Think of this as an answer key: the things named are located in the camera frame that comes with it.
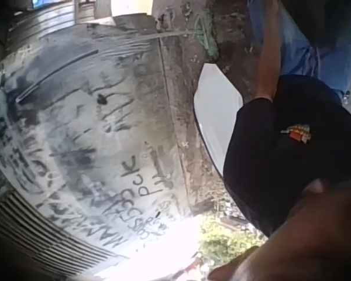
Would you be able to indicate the green leafy plants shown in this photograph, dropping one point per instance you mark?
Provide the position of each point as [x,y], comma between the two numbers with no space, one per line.
[225,240]

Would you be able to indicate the dark thin wall rod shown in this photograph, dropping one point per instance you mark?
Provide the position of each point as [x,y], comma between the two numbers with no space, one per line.
[55,73]

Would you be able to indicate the person's legs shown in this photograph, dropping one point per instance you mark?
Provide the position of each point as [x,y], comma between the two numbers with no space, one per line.
[302,55]

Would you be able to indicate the white flat board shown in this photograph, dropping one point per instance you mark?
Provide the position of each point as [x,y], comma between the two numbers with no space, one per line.
[218,117]

